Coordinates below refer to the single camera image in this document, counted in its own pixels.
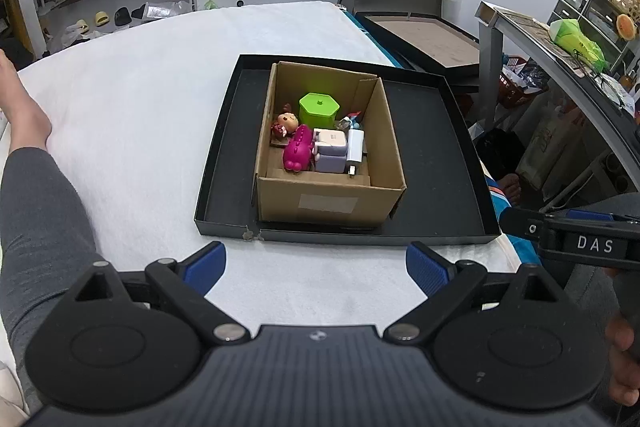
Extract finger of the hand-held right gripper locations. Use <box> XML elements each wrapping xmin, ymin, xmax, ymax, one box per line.
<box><xmin>500</xmin><ymin>205</ymin><xmax>550</xmax><ymax>242</ymax></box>
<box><xmin>567</xmin><ymin>208</ymin><xmax>640</xmax><ymax>224</ymax></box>

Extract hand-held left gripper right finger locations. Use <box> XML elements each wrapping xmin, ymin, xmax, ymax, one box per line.
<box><xmin>382</xmin><ymin>241</ymin><xmax>568</xmax><ymax>348</ymax></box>

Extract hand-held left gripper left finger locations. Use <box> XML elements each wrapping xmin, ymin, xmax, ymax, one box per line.
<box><xmin>65</xmin><ymin>241</ymin><xmax>253</xmax><ymax>348</ymax></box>

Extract brown cardboard box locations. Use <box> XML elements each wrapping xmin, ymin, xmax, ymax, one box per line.
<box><xmin>252</xmin><ymin>61</ymin><xmax>408</xmax><ymax>228</ymax></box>

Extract black shallow tray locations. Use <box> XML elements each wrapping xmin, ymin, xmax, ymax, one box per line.
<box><xmin>192</xmin><ymin>53</ymin><xmax>502</xmax><ymax>248</ymax></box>

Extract white plug charger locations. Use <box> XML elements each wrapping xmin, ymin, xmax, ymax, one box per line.
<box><xmin>345</xmin><ymin>129</ymin><xmax>368</xmax><ymax>175</ymax></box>

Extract magenta dinosaur toy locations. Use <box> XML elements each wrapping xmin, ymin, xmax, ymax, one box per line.
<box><xmin>282</xmin><ymin>125</ymin><xmax>321</xmax><ymax>172</ymax></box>

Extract white purple cube charger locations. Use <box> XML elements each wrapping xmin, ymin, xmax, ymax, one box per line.
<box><xmin>311</xmin><ymin>128</ymin><xmax>350</xmax><ymax>174</ymax></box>

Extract small doll figure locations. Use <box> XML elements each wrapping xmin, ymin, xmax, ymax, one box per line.
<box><xmin>271</xmin><ymin>112</ymin><xmax>301</xmax><ymax>142</ymax></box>

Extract person's right hand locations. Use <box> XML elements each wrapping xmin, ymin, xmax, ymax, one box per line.
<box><xmin>604</xmin><ymin>314</ymin><xmax>640</xmax><ymax>407</ymax></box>

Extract person's right leg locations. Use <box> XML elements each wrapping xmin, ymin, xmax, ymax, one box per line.
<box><xmin>497</xmin><ymin>173</ymin><xmax>623</xmax><ymax>323</ymax></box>

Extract person's leg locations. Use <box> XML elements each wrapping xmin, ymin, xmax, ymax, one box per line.
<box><xmin>497</xmin><ymin>173</ymin><xmax>623</xmax><ymax>323</ymax></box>
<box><xmin>0</xmin><ymin>49</ymin><xmax>108</xmax><ymax>413</ymax></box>

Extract black bag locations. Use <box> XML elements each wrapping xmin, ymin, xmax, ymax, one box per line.
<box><xmin>477</xmin><ymin>127</ymin><xmax>526</xmax><ymax>178</ymax></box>

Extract beige canvas bag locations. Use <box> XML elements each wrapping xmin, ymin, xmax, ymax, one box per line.
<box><xmin>515</xmin><ymin>99</ymin><xmax>601</xmax><ymax>202</ymax></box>

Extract black eyeglasses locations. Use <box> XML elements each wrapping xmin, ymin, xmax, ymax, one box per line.
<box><xmin>592</xmin><ymin>72</ymin><xmax>626</xmax><ymax>108</ymax></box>

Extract red plastic basket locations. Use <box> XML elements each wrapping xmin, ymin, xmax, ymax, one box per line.
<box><xmin>497</xmin><ymin>57</ymin><xmax>546</xmax><ymax>110</ymax></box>

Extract grey metal table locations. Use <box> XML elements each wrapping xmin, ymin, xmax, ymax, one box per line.
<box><xmin>474</xmin><ymin>1</ymin><xmax>640</xmax><ymax>208</ymax></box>

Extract person's left leg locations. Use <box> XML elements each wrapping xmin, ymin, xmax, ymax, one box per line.
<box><xmin>0</xmin><ymin>49</ymin><xmax>108</xmax><ymax>413</ymax></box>

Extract green plastic bag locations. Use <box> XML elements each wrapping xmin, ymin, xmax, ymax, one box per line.
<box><xmin>548</xmin><ymin>18</ymin><xmax>608</xmax><ymax>70</ymax></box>

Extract green hexagonal container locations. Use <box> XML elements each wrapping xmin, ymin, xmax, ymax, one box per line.
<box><xmin>298</xmin><ymin>92</ymin><xmax>341</xmax><ymax>129</ymax></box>

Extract black tray with brown inside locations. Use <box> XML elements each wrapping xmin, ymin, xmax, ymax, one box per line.
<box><xmin>354</xmin><ymin>11</ymin><xmax>481</xmax><ymax>88</ymax></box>

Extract silver foil bag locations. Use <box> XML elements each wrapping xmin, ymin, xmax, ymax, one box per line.
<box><xmin>142</xmin><ymin>0</ymin><xmax>193</xmax><ymax>20</ymax></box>

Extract white plastic bag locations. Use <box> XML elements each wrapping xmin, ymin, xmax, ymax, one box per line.
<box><xmin>61</xmin><ymin>22</ymin><xmax>93</xmax><ymax>48</ymax></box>

